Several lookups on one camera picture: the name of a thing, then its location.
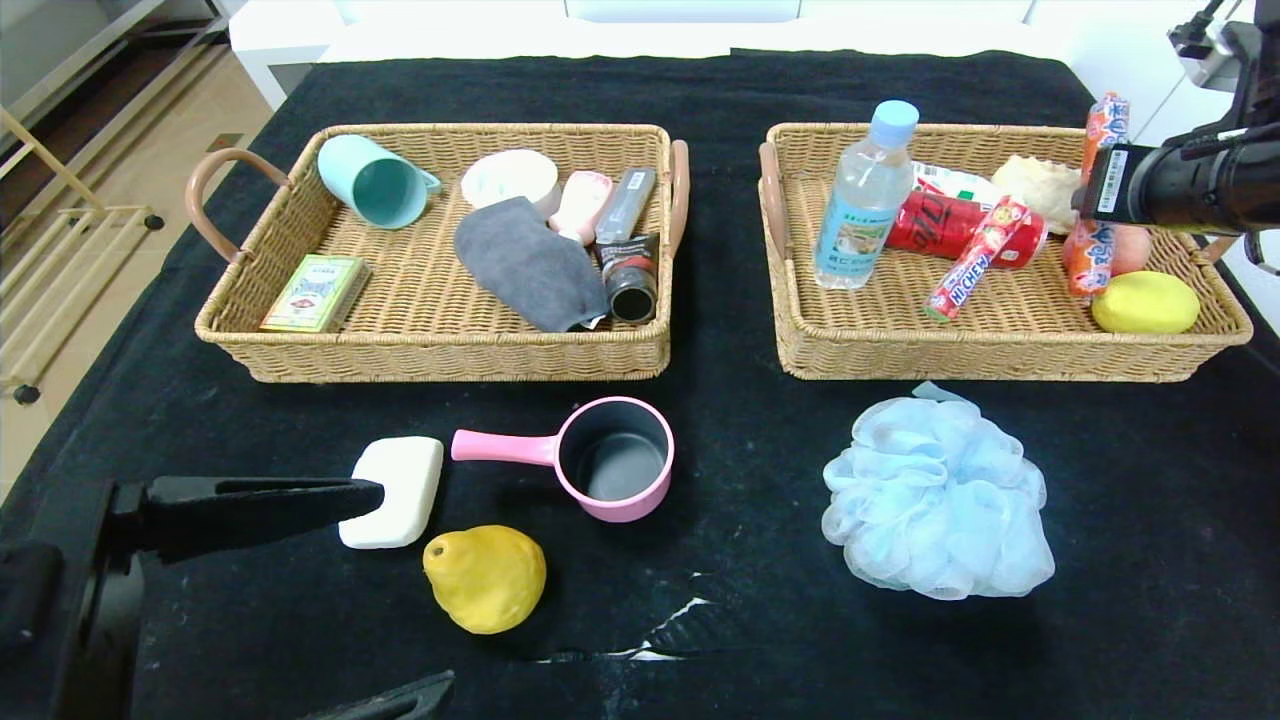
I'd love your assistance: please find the brown low shelf unit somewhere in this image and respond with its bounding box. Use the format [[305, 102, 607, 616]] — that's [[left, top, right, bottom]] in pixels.
[[0, 0, 231, 151]]

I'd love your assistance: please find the teal plastic cup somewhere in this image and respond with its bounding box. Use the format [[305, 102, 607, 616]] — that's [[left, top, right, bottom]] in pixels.
[[317, 135, 443, 231]]

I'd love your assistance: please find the white soap bar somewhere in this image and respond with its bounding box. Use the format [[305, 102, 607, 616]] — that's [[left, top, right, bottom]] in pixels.
[[338, 436, 445, 550]]

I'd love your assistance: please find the clear water bottle blue cap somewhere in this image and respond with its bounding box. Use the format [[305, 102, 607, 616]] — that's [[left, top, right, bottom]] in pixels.
[[814, 99, 920, 292]]

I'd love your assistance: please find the wooden rack on wheels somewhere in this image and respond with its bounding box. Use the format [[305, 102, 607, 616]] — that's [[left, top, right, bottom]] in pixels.
[[0, 105, 168, 406]]

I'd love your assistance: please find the yellow pear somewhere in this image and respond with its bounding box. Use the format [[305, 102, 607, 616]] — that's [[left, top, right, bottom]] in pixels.
[[422, 525, 548, 635]]

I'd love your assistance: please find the wicker basket with handles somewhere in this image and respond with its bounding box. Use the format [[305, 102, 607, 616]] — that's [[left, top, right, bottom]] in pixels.
[[186, 123, 691, 384], [757, 122, 1259, 383]]

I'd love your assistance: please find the yellow lemon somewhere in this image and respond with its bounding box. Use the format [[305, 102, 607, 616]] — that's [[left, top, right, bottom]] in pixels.
[[1091, 271, 1201, 335]]

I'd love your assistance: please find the pink pot with handle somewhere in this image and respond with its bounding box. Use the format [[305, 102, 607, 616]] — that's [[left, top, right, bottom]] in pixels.
[[450, 397, 676, 524]]

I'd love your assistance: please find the orange sausage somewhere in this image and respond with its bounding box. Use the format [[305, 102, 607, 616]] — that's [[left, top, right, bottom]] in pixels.
[[1062, 92, 1132, 301]]

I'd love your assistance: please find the grey tube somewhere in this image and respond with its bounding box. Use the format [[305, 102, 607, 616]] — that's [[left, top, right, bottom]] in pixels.
[[595, 167, 659, 247]]

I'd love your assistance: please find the white snack packet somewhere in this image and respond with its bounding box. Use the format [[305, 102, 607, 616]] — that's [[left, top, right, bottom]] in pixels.
[[910, 162, 1001, 208]]

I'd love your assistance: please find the black and red tube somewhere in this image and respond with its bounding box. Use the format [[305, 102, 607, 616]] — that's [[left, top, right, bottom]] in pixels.
[[597, 232, 662, 324]]

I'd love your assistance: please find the white side cabinet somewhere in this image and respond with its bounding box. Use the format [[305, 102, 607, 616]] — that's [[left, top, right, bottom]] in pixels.
[[228, 0, 346, 111]]

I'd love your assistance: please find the light blue bath pouf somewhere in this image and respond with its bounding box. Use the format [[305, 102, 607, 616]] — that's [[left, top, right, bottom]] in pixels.
[[821, 398, 1055, 602]]

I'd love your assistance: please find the grey cloth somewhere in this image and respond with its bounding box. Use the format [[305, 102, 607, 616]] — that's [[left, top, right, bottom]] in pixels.
[[453, 196, 609, 333]]

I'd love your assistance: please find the red Hi-Chew candy stick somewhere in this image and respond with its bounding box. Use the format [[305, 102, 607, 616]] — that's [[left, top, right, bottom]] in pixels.
[[923, 195, 1031, 323]]

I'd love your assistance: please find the red cola can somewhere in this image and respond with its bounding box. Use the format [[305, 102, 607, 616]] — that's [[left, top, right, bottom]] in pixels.
[[885, 190, 1048, 271]]

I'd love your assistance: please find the white round dish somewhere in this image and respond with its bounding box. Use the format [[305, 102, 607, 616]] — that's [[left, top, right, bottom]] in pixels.
[[461, 149, 561, 218]]

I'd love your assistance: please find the green card box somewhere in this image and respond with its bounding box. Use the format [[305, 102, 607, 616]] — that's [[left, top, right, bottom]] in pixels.
[[260, 255, 373, 334]]

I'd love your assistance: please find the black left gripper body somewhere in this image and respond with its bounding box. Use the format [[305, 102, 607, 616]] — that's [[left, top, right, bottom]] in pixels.
[[1, 478, 146, 720]]

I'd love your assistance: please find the pink and white small bottle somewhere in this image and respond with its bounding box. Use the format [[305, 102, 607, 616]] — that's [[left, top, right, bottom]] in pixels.
[[550, 171, 614, 247]]

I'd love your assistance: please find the red peach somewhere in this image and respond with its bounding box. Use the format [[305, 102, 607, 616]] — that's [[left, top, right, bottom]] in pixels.
[[1110, 225, 1153, 276]]

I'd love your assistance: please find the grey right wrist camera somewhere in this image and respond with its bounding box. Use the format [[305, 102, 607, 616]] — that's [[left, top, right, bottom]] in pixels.
[[1170, 10, 1251, 96]]

